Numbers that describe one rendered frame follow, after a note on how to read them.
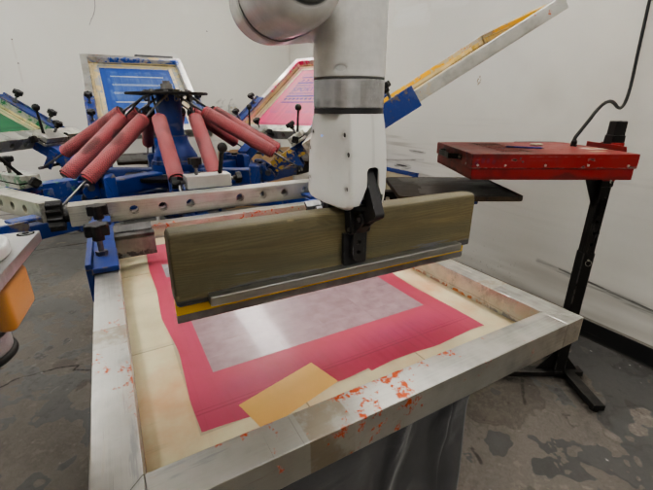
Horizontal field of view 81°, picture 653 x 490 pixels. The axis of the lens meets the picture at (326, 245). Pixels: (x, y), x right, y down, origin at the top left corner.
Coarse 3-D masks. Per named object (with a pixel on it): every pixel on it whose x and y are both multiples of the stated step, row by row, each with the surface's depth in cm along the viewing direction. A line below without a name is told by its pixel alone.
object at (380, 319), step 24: (336, 288) 67; (360, 288) 67; (384, 288) 67; (408, 288) 68; (312, 312) 60; (336, 312) 60; (360, 312) 60; (384, 312) 60; (408, 312) 60; (432, 312) 60; (456, 312) 60; (336, 336) 53; (360, 336) 53; (384, 336) 53; (408, 336) 53; (432, 336) 53; (384, 360) 48
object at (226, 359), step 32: (160, 256) 82; (160, 288) 68; (224, 320) 57; (256, 320) 57; (288, 320) 57; (192, 352) 50; (224, 352) 50; (256, 352) 50; (288, 352) 50; (320, 352) 50; (352, 352) 50; (192, 384) 44; (224, 384) 44; (256, 384) 44; (224, 416) 40
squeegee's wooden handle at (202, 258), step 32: (448, 192) 53; (224, 224) 38; (256, 224) 39; (288, 224) 40; (320, 224) 42; (384, 224) 47; (416, 224) 49; (448, 224) 52; (192, 256) 36; (224, 256) 38; (256, 256) 39; (288, 256) 41; (320, 256) 43; (192, 288) 37; (224, 288) 39
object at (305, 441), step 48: (96, 288) 60; (480, 288) 62; (96, 336) 47; (480, 336) 47; (528, 336) 47; (576, 336) 52; (96, 384) 39; (384, 384) 39; (432, 384) 39; (480, 384) 43; (96, 432) 33; (288, 432) 33; (336, 432) 34; (384, 432) 37; (96, 480) 29; (144, 480) 29; (192, 480) 29; (240, 480) 30; (288, 480) 32
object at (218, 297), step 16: (384, 256) 48; (400, 256) 48; (416, 256) 49; (432, 256) 51; (304, 272) 43; (320, 272) 43; (336, 272) 44; (352, 272) 45; (240, 288) 39; (256, 288) 39; (272, 288) 40; (288, 288) 41
